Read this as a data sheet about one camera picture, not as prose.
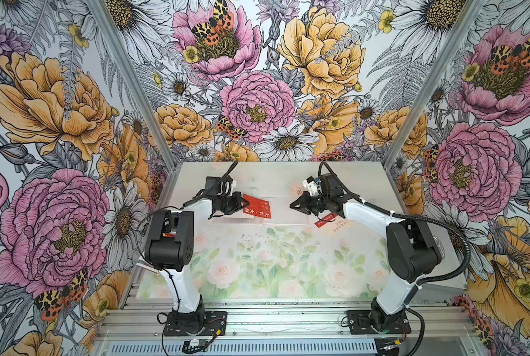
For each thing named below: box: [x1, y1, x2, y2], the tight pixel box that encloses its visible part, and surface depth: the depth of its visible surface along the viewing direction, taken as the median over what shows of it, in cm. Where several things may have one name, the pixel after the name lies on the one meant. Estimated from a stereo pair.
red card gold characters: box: [242, 193, 272, 219], surface depth 103 cm
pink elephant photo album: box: [210, 193, 337, 227], surface depth 100 cm
